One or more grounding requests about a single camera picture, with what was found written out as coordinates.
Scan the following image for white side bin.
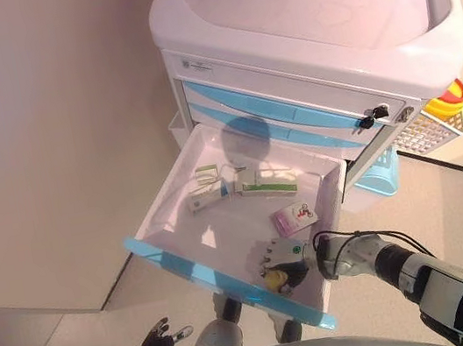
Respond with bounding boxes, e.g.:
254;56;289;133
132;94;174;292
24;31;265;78
165;110;193;149

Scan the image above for silver right robot leg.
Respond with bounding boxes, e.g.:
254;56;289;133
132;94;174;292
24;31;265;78
267;304;309;346

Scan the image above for white medical cart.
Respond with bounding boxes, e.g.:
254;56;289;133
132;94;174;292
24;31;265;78
144;0;463;252

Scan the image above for yellow medicine bottle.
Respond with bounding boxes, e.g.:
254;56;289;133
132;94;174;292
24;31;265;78
262;266;293;298

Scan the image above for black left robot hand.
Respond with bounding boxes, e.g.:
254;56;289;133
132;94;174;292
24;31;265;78
134;312;197;346

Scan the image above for yellow sharps container red lid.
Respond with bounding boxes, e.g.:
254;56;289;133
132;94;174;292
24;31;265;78
426;75;463;119

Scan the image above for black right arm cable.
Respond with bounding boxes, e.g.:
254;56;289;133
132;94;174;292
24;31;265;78
312;215;434;276

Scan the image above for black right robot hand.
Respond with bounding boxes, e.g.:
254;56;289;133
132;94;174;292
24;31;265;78
243;232;324;303

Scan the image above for pink white medicine box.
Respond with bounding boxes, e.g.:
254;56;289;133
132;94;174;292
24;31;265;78
267;199;324;241

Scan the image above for white plastic mesh basket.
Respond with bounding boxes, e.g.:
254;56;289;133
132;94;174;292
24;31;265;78
388;93;463;160

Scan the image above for black cart lock keys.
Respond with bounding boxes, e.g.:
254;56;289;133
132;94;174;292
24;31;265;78
351;103;395;135

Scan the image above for clear plastic packet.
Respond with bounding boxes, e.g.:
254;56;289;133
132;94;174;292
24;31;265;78
216;159;252;186

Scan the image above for small green white box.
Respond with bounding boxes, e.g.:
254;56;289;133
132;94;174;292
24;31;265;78
193;163;222;187

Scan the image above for white grey medicine box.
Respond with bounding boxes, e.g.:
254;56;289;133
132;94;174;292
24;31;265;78
184;179;233;217

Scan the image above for white drawer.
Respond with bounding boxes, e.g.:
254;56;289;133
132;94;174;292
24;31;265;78
105;101;374;346

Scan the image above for blue lidded waste bin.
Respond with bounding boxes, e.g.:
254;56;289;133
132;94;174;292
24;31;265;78
349;144;407;202

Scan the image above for long green white box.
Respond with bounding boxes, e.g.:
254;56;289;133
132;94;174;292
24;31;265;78
231;161;302;208

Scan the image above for blue front cart drawer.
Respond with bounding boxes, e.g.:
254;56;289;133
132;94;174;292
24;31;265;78
187;73;371;176
179;45;407;159

